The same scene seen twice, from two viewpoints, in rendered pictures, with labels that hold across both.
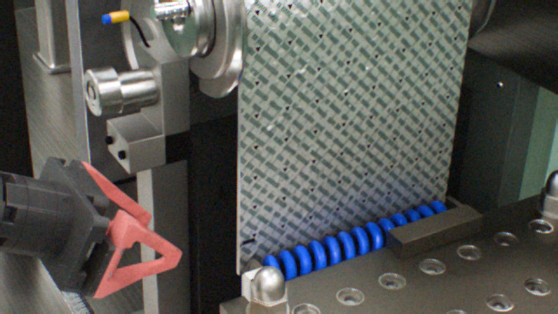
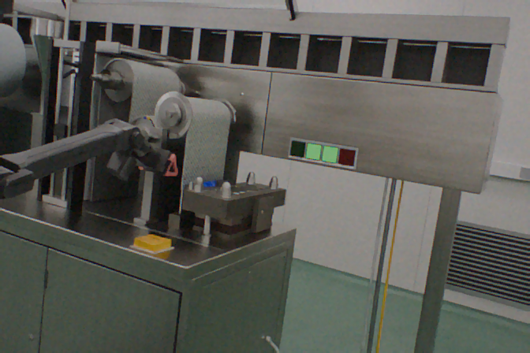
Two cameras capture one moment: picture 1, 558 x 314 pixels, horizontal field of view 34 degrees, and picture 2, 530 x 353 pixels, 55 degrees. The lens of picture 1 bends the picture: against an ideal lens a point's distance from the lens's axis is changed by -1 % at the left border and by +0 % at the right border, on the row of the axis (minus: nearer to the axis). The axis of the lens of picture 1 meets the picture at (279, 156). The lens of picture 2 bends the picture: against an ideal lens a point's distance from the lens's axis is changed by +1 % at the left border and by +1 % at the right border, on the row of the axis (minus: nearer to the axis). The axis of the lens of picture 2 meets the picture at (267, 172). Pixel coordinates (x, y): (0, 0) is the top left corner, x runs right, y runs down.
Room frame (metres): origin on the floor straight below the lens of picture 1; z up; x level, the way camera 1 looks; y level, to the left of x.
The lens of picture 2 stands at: (-0.82, 0.62, 1.31)
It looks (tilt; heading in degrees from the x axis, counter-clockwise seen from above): 7 degrees down; 329
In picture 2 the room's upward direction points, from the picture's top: 8 degrees clockwise
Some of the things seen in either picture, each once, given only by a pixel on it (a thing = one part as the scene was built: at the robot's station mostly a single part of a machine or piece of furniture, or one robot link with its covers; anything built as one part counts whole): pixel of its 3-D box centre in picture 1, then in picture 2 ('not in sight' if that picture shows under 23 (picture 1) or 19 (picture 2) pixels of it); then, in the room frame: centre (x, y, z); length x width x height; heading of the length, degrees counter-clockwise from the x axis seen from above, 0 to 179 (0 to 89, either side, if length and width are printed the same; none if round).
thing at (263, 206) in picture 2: not in sight; (263, 213); (0.57, -0.23, 0.96); 0.10 x 0.03 x 0.11; 122
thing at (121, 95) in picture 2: not in sight; (143, 84); (1.00, 0.09, 1.33); 0.25 x 0.14 x 0.14; 122
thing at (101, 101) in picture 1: (102, 91); (146, 135); (0.70, 0.15, 1.18); 0.04 x 0.02 x 0.04; 32
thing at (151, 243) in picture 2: not in sight; (152, 243); (0.45, 0.18, 0.91); 0.07 x 0.07 x 0.02; 32
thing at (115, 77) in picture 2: not in sight; (112, 79); (0.91, 0.22, 1.33); 0.06 x 0.06 x 0.06; 32
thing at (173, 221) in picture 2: not in sight; (199, 215); (0.73, -0.07, 0.92); 0.28 x 0.04 x 0.04; 122
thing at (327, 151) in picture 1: (353, 153); (206, 160); (0.72, -0.07, 1.11); 0.23 x 0.01 x 0.18; 122
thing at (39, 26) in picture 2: not in sight; (50, 29); (1.38, 0.36, 1.50); 0.14 x 0.14 x 0.06
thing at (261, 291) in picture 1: (268, 290); (198, 183); (0.60, 0.00, 1.05); 0.04 x 0.04 x 0.04
